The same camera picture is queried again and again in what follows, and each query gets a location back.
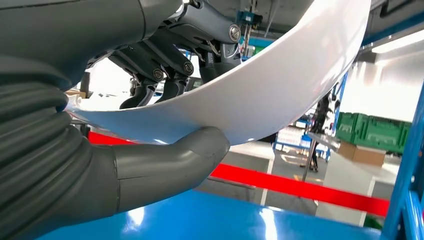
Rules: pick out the distant green crate stack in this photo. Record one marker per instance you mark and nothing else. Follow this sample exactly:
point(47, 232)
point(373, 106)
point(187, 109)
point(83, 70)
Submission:
point(374, 132)

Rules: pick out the white table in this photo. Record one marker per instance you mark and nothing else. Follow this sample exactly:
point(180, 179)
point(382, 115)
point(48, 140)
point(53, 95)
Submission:
point(344, 179)

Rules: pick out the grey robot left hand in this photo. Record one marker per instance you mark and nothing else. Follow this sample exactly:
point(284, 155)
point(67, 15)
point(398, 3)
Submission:
point(66, 26)

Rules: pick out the red barrier belt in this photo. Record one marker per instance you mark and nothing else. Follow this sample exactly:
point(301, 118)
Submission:
point(298, 188)

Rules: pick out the brown cardboard box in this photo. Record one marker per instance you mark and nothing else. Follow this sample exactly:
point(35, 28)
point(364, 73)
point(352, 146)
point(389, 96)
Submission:
point(364, 155)

